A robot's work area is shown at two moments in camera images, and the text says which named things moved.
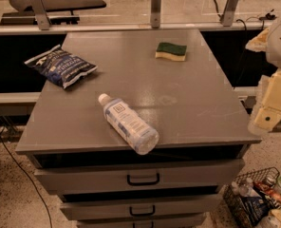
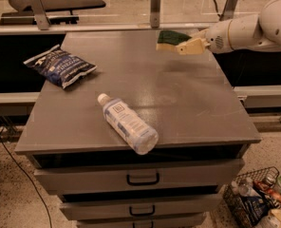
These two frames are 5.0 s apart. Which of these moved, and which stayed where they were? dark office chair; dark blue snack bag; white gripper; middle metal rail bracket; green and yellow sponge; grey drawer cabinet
Moved: white gripper; green and yellow sponge
Stayed: dark blue snack bag; middle metal rail bracket; dark office chair; grey drawer cabinet
